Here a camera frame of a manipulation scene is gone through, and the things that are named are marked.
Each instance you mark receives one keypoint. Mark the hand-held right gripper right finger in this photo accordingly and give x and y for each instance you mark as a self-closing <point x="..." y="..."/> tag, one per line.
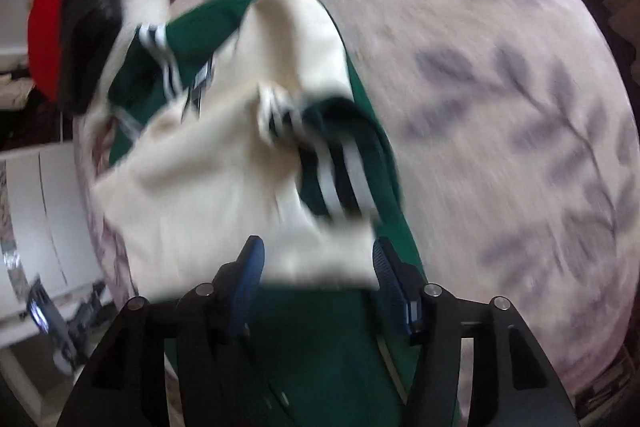
<point x="392" y="287"/>

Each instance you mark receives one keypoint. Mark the white cabinet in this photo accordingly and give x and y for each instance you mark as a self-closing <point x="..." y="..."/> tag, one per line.
<point x="55" y="207"/>

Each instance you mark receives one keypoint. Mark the pile of clothes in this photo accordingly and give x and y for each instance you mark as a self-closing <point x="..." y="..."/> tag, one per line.
<point x="25" y="107"/>

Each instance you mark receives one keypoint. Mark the black cloth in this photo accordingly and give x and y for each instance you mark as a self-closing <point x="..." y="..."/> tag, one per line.
<point x="90" y="32"/>

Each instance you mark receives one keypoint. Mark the floral fleece blanket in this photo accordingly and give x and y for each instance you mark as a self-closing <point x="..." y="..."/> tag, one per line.
<point x="475" y="32"/>

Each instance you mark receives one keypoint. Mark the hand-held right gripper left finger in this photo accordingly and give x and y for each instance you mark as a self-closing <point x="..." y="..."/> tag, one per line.
<point x="250" y="279"/>

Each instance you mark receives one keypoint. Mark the green cream varsity jacket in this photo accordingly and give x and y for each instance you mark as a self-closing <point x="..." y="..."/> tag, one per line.
<point x="200" y="187"/>

